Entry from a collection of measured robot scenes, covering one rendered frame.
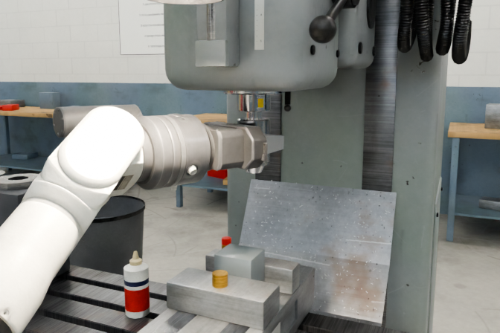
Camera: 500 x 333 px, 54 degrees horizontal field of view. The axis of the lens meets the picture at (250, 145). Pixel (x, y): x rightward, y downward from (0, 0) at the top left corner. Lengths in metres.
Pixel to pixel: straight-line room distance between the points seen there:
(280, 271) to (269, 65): 0.33
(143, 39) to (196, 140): 5.37
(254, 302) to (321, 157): 0.47
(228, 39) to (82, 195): 0.24
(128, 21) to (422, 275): 5.33
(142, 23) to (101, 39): 0.63
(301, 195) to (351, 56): 0.41
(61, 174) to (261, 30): 0.28
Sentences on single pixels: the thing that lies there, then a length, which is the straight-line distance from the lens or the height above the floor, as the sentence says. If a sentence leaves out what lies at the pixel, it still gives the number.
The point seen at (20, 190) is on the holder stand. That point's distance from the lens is 0.99.
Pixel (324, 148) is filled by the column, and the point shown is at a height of 1.17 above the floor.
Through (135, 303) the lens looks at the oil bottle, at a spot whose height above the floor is 0.96.
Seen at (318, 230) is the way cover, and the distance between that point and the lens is 1.04.
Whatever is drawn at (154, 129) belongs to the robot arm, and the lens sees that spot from 0.56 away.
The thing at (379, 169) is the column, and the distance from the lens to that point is 1.03.
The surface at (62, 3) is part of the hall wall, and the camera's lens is 6.74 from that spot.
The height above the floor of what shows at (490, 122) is 0.93.
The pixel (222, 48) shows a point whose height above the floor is 1.36.
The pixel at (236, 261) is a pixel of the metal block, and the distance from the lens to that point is 0.72.
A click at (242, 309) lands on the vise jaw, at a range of 0.67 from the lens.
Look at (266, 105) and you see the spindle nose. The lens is 0.67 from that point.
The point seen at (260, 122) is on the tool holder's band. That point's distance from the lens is 0.67.
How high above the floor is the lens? 1.33
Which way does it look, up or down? 9 degrees down
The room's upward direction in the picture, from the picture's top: straight up
